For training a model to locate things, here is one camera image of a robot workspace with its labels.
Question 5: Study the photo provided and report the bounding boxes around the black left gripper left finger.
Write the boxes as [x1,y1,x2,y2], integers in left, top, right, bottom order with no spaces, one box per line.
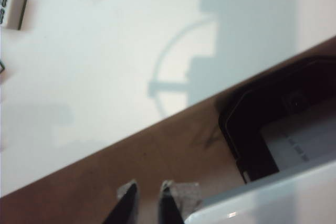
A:
[102,178,139,224]

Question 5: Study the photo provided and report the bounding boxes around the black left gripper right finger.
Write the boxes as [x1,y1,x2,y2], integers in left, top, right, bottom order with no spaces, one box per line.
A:
[158,180,202,224]

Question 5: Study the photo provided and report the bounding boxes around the brown cardboard paper box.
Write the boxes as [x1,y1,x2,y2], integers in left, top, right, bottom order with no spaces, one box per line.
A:
[0,35,336,224]

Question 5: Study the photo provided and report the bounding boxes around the green-backed white mahjong tile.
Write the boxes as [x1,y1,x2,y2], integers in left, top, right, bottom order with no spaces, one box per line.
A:
[0,0,28,30]

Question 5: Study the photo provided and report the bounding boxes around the white glossy plastic case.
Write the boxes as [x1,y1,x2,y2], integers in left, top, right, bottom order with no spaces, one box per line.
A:
[183,161,336,224]

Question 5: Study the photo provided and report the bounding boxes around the black tray with white label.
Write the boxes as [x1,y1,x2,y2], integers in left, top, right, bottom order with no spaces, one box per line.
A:
[217,55,336,184]

